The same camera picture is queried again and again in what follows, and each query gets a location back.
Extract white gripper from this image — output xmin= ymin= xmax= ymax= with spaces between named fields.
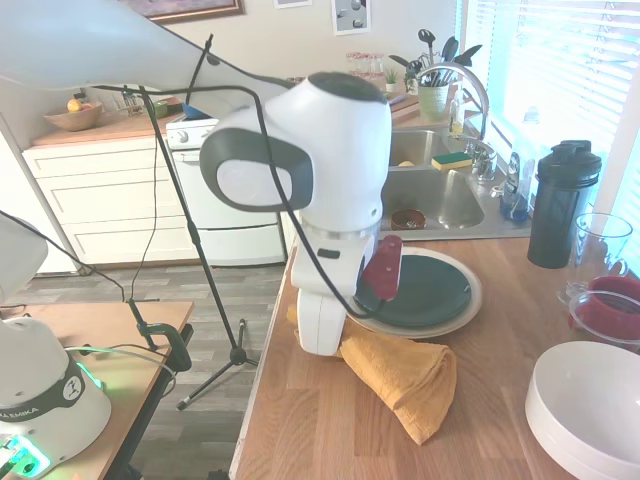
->
xmin=289 ymin=232 xmax=382 ymax=358

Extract yellow terry cloth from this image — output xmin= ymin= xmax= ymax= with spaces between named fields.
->
xmin=285 ymin=304 xmax=459 ymax=446

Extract dark blue plate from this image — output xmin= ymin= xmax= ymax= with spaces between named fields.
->
xmin=353 ymin=253 xmax=475 ymax=327

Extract cream dinner plate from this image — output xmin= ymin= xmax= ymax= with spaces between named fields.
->
xmin=344 ymin=247 xmax=484 ymax=340

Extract white kitchen stove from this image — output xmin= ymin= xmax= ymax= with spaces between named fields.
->
xmin=166 ymin=112 xmax=290 ymax=268

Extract black tripod stand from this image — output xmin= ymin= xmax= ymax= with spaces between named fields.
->
xmin=138 ymin=84 xmax=261 ymax=412

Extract brown bowl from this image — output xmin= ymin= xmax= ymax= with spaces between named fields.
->
xmin=390 ymin=208 xmax=426 ymax=231

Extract dark green table clamp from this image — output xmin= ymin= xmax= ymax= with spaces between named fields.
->
xmin=125 ymin=297 xmax=194 ymax=374

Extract stainless steel double sink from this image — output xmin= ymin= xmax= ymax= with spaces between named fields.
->
xmin=379 ymin=127 xmax=531 ymax=241

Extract yellow green sponge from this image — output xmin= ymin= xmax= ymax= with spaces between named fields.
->
xmin=431 ymin=152 xmax=474 ymax=172

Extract wooden cutting board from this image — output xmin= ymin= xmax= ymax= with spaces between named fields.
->
xmin=387 ymin=92 xmax=421 ymax=115

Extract pale green utensil crock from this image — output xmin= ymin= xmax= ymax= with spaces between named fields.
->
xmin=417 ymin=82 xmax=450 ymax=121

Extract Dawn dish soap bottle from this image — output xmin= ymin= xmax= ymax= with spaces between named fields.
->
xmin=498 ymin=107 xmax=542 ymax=222

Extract clear yellowish soap bottle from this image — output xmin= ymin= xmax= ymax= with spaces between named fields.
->
xmin=448 ymin=84 xmax=465 ymax=137

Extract white drawer cabinet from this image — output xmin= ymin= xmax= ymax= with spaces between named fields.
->
xmin=22 ymin=133 xmax=202 ymax=267

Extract white ceramic bowl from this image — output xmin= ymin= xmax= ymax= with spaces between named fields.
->
xmin=524 ymin=389 xmax=640 ymax=480

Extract spice jar set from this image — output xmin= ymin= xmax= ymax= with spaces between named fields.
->
xmin=345 ymin=51 xmax=385 ymax=80

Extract black shaker bottle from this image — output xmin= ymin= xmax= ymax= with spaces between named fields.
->
xmin=527 ymin=140 xmax=603 ymax=270

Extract leafy green houseplant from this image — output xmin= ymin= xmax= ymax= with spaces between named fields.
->
xmin=388 ymin=53 xmax=427 ymax=95

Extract chrome gooseneck faucet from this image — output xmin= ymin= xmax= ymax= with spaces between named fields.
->
xmin=417 ymin=63 xmax=490 ymax=152

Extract stacked white bowls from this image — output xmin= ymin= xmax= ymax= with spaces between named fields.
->
xmin=531 ymin=341 xmax=640 ymax=469

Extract clear stemmed glass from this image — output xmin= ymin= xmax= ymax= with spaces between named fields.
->
xmin=556 ymin=213 xmax=634 ymax=306

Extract black kitchen spatula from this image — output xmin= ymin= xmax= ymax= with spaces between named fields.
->
xmin=455 ymin=44 xmax=484 ymax=69
xmin=439 ymin=35 xmax=460 ymax=69

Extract black slotted spoon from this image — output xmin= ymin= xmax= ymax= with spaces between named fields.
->
xmin=418 ymin=28 xmax=437 ymax=69

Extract red mug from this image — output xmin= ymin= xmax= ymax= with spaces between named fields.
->
xmin=584 ymin=275 xmax=640 ymax=351

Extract white window blind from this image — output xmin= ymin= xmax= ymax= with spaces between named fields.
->
xmin=519 ymin=0 xmax=640 ymax=221
xmin=462 ymin=0 xmax=524 ymax=132

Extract wooden fruit bowl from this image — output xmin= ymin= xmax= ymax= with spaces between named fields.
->
xmin=43 ymin=98 xmax=104 ymax=133

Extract wooden framed picture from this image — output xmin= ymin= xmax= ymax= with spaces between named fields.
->
xmin=132 ymin=0 xmax=246 ymax=25

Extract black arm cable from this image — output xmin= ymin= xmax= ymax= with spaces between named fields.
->
xmin=87 ymin=32 xmax=389 ymax=321

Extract thin black hanging cable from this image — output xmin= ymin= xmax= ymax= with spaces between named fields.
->
xmin=122 ymin=87 xmax=169 ymax=304

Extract green glowing cable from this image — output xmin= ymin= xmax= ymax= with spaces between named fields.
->
xmin=63 ymin=343 xmax=177 ymax=384

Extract chrome faucet handle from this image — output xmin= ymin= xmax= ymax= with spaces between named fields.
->
xmin=472 ymin=143 xmax=499 ymax=182

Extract white wall poster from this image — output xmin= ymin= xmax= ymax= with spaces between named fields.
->
xmin=331 ymin=0 xmax=372 ymax=36

